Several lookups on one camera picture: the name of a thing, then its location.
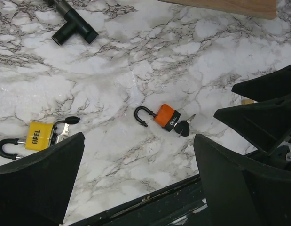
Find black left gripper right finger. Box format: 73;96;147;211
194;134;291;226

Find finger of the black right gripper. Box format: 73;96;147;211
232;65;291;101
214;94;291;153

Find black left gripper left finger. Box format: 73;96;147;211
0;132;85;226

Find yellow padlock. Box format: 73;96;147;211
0;122;55;161

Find orange padlock black keys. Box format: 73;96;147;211
174;114;196;137

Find small brass padlock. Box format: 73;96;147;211
242;99;255;105

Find wooden board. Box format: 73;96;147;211
165;0;277;19

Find yellow padlock keys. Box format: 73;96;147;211
50;116;80;145

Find black table edge rail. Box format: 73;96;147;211
69;150;291;226

